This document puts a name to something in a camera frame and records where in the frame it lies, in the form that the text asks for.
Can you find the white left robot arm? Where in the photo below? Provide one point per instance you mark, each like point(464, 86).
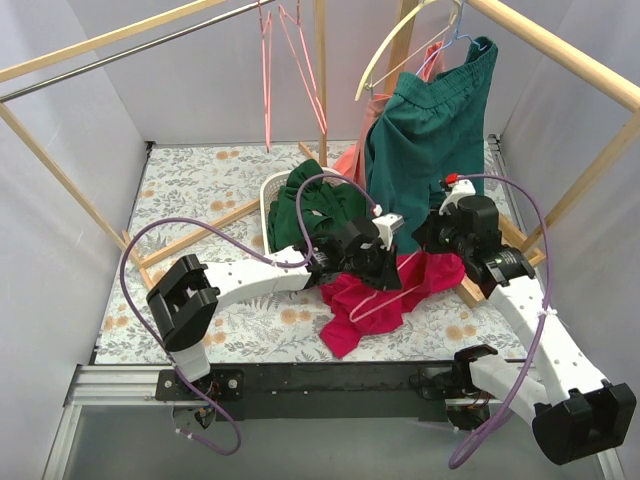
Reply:
point(187, 298)

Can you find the white laundry basket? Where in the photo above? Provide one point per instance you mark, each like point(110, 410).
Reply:
point(267, 200)

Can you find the dark green garment in basket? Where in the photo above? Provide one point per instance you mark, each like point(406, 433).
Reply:
point(310, 205)

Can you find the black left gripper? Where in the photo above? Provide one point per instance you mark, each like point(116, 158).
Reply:
point(382, 265)

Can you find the metal hanging rail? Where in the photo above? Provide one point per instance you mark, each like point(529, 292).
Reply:
point(125, 50)

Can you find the magenta t shirt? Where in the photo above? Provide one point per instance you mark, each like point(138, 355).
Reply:
point(441, 272)

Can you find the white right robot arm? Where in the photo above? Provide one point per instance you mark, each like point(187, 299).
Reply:
point(573, 409)

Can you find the teal shorts on hanger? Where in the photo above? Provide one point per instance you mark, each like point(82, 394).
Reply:
point(427, 131)

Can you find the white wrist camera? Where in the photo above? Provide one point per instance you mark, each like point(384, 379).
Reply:
point(386, 224)
point(456, 188)

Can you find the salmon garment on hanger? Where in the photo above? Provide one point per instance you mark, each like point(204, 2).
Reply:
point(352, 163)

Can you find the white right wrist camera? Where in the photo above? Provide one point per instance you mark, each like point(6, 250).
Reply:
point(456, 188)

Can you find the pink wire hanger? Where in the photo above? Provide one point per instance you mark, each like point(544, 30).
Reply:
point(410, 269)
point(295, 36)
point(266, 24)

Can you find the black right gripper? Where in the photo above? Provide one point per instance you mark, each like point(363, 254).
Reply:
point(430, 236)

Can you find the cream wooden hanger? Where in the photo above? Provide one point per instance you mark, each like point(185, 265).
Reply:
point(398, 41)

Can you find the wooden clothes rack frame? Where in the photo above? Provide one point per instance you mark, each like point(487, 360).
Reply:
point(613, 85)

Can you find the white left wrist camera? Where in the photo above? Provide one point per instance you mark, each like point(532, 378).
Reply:
point(386, 224)

